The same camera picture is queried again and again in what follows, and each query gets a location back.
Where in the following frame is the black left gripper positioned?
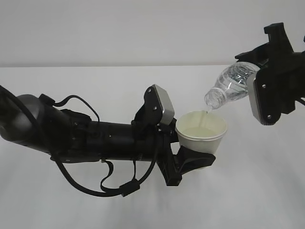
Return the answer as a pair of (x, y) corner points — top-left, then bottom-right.
(131, 104), (216, 187)

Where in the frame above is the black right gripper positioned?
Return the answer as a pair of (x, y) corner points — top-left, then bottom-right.
(234, 22), (305, 125)

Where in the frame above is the white paper cup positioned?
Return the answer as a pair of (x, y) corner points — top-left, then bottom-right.
(175, 111), (228, 156)

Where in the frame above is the clear water bottle green label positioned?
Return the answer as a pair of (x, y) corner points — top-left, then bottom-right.
(204, 62), (260, 110)

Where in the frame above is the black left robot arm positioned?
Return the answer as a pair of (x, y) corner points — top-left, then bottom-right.
(0, 84), (215, 186)

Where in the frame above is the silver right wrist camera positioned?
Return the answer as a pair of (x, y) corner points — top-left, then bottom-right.
(246, 72), (273, 126)

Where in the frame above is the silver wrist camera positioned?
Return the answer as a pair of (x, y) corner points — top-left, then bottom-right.
(143, 84), (175, 125)
(246, 72), (273, 126)

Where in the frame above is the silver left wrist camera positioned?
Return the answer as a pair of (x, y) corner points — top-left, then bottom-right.
(143, 84), (175, 125)

